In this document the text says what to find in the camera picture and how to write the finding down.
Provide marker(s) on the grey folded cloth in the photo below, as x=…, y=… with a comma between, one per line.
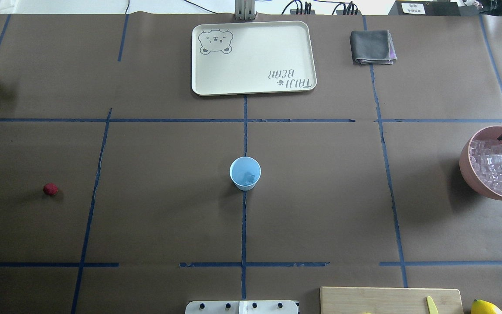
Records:
x=372, y=47

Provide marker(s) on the yellow lemon right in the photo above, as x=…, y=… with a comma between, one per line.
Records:
x=480, y=306

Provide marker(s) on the blue plastic cup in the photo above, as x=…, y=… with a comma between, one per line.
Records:
x=241, y=166

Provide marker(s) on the red strawberry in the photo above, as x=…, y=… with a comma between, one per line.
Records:
x=50, y=189

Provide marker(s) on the beige bear tray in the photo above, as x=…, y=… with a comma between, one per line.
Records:
x=252, y=57

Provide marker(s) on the clear ice cube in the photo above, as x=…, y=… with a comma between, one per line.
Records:
x=249, y=178

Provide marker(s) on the white post base plate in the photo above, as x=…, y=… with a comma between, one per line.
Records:
x=243, y=307

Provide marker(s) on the aluminium frame post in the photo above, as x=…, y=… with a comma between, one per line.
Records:
x=245, y=10

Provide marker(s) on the pink bowl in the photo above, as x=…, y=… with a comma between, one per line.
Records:
x=466, y=169

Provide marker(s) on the pile of ice cubes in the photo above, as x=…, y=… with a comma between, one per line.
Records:
x=486, y=159

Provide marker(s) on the wooden cutting board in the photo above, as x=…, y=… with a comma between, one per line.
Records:
x=384, y=300

